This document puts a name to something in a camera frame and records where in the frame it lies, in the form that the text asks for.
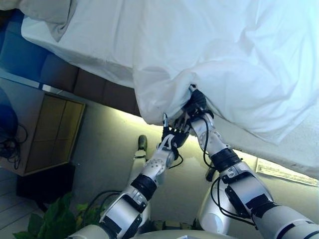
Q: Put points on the silver robot right leg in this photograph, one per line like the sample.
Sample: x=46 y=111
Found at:
x=210 y=214

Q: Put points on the printed paper sheet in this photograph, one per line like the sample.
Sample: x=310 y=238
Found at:
x=284 y=171

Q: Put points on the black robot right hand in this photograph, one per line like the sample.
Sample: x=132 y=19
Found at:
x=197 y=102

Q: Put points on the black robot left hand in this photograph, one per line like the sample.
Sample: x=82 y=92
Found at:
x=175 y=135

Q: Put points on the white fitted bed sheet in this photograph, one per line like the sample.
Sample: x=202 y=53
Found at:
x=94 y=37

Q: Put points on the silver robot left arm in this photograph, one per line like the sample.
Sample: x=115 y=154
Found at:
x=139 y=194

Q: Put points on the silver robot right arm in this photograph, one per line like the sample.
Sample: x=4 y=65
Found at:
x=244 y=189

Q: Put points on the large beige pillow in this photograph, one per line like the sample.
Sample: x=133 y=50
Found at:
x=47 y=15

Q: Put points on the silver robot leg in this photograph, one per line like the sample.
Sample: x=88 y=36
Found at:
x=210 y=214
x=141 y=149

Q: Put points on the white duvet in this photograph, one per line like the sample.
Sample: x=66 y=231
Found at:
x=224 y=62

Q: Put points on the wooden nightstand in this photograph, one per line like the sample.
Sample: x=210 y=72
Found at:
x=54 y=134

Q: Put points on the grey robot torso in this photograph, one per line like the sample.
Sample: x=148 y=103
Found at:
x=162 y=232

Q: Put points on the silver robot left leg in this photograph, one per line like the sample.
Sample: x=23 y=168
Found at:
x=141 y=149

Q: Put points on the green leafy plant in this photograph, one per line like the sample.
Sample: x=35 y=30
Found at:
x=59 y=219

